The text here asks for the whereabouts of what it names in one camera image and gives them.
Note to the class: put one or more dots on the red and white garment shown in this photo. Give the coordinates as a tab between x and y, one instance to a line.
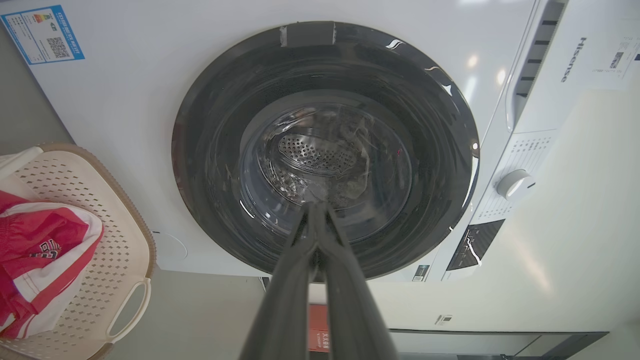
40	240

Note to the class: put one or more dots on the red box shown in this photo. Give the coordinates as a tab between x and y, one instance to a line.
318	325

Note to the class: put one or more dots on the white front-load washing machine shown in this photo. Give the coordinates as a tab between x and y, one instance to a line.
125	100

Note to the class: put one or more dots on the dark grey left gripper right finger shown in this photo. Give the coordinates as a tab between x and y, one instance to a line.
355	320

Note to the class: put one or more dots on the white control knob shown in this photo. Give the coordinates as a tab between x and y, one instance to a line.
514	184

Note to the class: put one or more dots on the small printed washer sticker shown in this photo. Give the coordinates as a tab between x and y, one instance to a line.
421	273

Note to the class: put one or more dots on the white paper label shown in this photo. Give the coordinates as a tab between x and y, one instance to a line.
617	60

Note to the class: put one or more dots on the round black washer door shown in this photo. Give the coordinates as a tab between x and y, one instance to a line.
215	150

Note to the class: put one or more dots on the cream perforated laundry basket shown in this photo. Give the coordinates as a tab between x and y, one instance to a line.
120	240

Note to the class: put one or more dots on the round white filter cover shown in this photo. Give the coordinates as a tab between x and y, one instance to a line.
172	246

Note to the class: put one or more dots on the blue energy label sticker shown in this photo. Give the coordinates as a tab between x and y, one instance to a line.
42	34

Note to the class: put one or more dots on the white detergent drawer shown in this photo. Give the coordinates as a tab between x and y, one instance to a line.
537	55

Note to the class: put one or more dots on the black washer display panel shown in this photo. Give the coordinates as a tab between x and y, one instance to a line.
475	245

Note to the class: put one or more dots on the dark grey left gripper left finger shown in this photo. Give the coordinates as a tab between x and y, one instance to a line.
280	310

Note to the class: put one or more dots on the small wall sticker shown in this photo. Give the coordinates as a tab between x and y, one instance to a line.
443	320

